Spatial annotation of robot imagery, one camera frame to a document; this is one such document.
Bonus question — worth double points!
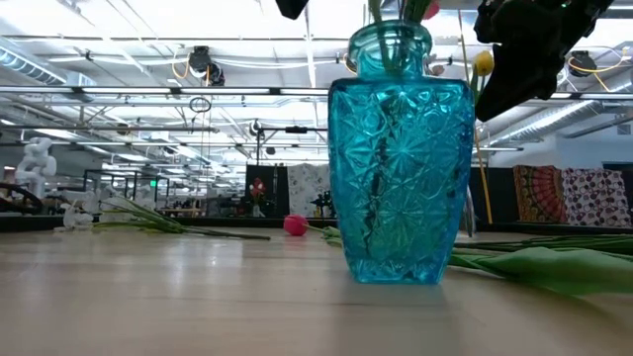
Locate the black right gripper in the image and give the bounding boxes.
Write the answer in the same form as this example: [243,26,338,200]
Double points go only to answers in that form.
[476,0,614,123]

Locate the yellow artificial tulip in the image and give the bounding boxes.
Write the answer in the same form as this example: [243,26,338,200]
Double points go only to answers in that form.
[447,232,633,299]
[467,48,496,108]

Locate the blue cut glass vase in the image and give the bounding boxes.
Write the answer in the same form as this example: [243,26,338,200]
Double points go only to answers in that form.
[327,19,477,286]

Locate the clear glass vase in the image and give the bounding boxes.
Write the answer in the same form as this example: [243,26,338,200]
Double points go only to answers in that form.
[463,185,480,237]

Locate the background red flowers in vase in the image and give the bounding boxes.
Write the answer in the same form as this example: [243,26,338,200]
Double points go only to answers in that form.
[248,176,271,219]

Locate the orange patterned cloth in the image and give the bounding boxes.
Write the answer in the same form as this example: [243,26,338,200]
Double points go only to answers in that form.
[512,165,569,223]

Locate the black partition panel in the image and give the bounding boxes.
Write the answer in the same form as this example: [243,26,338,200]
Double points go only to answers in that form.
[475,166,518,223]

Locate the white purple dotted cloth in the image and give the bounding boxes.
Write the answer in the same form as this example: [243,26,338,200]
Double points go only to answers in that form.
[561,168,633,227]

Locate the white floral cloth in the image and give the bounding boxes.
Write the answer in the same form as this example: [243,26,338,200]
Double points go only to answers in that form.
[287,162,331,218]

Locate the white robot figure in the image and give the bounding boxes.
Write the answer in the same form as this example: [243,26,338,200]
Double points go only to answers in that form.
[14,136,57,195]

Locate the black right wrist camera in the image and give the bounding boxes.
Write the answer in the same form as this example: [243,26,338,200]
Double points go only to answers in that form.
[473,0,510,46]

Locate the black metal table frame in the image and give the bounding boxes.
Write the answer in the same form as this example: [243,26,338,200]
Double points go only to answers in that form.
[0,212,633,237]

